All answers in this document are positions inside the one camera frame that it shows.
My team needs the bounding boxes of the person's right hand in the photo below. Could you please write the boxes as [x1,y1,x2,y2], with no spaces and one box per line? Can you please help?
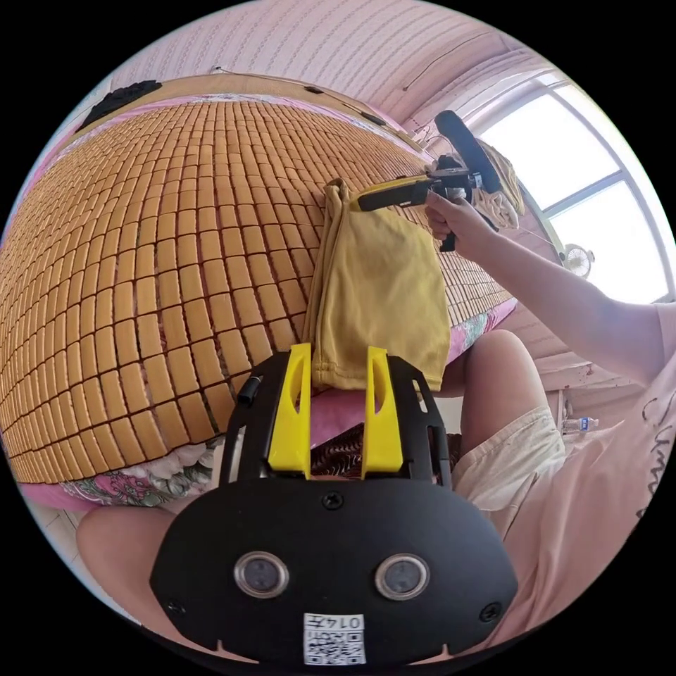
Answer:
[424,192,496,256]

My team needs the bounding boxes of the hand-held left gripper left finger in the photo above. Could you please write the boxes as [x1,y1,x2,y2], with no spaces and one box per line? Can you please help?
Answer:
[267,342,313,480]

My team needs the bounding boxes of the person's body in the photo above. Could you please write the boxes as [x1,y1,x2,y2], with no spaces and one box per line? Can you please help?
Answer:
[75,303,676,668]

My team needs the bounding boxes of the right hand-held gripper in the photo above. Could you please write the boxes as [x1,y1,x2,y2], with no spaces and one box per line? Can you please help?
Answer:
[356,153,486,254]

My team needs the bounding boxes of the person's right forearm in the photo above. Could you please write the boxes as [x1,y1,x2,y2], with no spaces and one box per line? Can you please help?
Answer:
[457,223,668,389]

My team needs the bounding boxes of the black garment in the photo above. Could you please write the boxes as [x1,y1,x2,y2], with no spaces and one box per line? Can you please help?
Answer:
[73,80,163,134]

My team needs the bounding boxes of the pile of clothes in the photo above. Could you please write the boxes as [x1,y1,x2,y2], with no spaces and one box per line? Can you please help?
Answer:
[472,139,527,232]

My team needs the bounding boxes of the white fan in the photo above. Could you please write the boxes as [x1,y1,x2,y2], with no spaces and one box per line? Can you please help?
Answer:
[558,242,596,280]

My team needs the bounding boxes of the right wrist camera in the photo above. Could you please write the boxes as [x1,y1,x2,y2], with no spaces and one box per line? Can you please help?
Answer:
[433,109,501,195]

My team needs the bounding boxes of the window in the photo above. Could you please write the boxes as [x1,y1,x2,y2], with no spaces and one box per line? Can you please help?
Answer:
[463,71,676,306]

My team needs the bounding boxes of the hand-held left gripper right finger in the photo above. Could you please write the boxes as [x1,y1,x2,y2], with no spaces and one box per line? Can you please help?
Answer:
[361,346,406,480]

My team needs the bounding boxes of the bed with woven mat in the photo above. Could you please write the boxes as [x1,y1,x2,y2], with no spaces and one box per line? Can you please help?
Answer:
[0,73,522,514]

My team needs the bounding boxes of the deep yellow short sleeve shirt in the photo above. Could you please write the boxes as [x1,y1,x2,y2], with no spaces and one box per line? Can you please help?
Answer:
[303,177,451,392]

